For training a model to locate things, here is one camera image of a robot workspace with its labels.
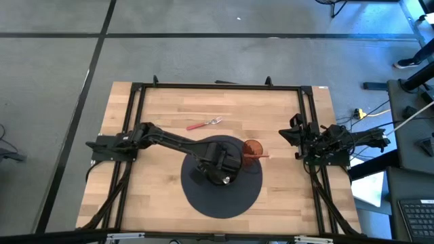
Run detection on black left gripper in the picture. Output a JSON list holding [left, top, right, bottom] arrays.
[[196, 141, 244, 177]]

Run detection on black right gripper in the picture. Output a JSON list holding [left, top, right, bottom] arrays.
[[278, 121, 313, 161]]

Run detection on black bowl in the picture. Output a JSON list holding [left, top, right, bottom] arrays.
[[195, 165, 242, 187]]

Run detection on translucent orange cup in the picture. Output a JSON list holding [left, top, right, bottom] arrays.
[[241, 138, 265, 168]]

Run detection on round dark grey placemat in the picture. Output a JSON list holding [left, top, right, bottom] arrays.
[[180, 134, 264, 220]]

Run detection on white paper sheet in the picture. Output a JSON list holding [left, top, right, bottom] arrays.
[[350, 160, 387, 208]]

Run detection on grey side desk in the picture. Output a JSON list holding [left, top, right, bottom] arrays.
[[386, 79, 434, 244]]

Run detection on person's shoe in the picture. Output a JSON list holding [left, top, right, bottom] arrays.
[[393, 58, 420, 70]]

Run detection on black stand leg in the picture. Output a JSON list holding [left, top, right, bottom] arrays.
[[362, 62, 434, 93]]

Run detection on black laptop keyboard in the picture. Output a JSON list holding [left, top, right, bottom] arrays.
[[397, 199, 434, 243]]

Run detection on person's leg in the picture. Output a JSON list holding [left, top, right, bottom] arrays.
[[411, 37, 434, 64]]

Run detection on black rig bar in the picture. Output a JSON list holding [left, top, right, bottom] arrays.
[[0, 228, 434, 244]]

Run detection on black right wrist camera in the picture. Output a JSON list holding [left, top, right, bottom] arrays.
[[289, 113, 305, 129]]

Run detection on fork with red handle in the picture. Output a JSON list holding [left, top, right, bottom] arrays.
[[185, 116, 224, 131]]

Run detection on black aluminium table frame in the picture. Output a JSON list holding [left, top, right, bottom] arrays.
[[80, 75, 362, 238]]

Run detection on black cable bundle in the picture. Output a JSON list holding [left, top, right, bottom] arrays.
[[309, 165, 361, 237], [80, 160, 134, 232]]

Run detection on black floor cables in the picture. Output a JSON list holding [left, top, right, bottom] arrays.
[[337, 99, 434, 140]]

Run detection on white cable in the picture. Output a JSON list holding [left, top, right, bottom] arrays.
[[386, 100, 434, 136]]

